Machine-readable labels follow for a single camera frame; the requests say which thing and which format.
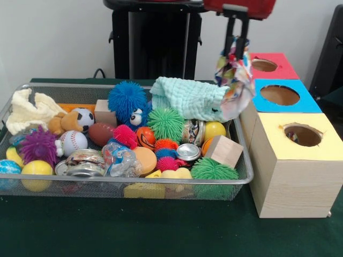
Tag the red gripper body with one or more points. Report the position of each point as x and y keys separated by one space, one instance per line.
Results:
x=260 y=8

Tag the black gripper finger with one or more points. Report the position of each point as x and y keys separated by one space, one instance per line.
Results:
x=230 y=32
x=243 y=34

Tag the mint green waffle cloth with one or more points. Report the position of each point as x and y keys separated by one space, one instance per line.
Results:
x=187 y=99

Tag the green spiky rubber ball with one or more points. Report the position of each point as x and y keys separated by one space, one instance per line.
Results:
x=214 y=171
x=166 y=124

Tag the wooden box with three holes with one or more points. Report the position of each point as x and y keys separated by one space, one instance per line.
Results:
x=294 y=187

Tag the shallow metal mesh bin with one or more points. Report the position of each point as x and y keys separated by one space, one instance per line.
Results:
x=93 y=190

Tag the plain wooden cube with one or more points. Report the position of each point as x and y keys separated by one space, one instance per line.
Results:
x=223 y=151

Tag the blue spiky toy with eyes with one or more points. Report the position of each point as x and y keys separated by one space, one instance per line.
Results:
x=126 y=96

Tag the white baseball with red stitching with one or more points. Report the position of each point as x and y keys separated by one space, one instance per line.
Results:
x=73 y=139

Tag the dark green table cloth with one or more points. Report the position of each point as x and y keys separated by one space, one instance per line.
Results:
x=160 y=230

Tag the cream waffle cloth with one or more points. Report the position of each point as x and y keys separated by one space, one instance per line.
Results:
x=26 y=112

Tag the purple spiky rubber ball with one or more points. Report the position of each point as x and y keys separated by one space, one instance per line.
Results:
x=37 y=146

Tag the yellow foam ball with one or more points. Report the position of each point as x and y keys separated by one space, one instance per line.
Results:
x=37 y=168

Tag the light blue patterned ball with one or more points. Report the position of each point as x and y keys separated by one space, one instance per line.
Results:
x=9 y=167

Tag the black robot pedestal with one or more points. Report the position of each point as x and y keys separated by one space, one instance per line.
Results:
x=158 y=40

